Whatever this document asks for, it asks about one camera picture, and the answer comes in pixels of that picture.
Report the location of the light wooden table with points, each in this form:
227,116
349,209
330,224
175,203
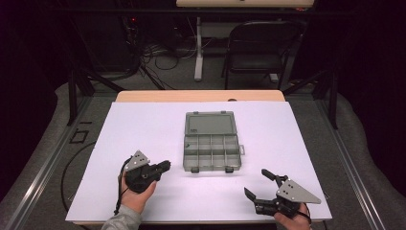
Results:
191,96

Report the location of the black metal stand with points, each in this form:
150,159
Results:
72,96
333,102

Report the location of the white desk frame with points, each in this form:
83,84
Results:
198,64

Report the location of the person's right hand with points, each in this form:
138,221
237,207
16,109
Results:
293,223

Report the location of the light wooden desk top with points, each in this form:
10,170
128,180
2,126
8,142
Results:
242,3

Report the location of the black folding chair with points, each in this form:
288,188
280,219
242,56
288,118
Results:
255,64

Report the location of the person's left hand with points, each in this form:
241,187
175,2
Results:
135,201

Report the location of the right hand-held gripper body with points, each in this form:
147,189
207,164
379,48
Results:
297,194

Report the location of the aluminium floor rail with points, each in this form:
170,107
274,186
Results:
351,172
41,175

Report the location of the white board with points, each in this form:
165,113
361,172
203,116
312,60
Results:
143,127

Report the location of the grey plastic compartment box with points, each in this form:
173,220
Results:
210,140

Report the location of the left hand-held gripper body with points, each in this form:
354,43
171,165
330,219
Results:
140,177

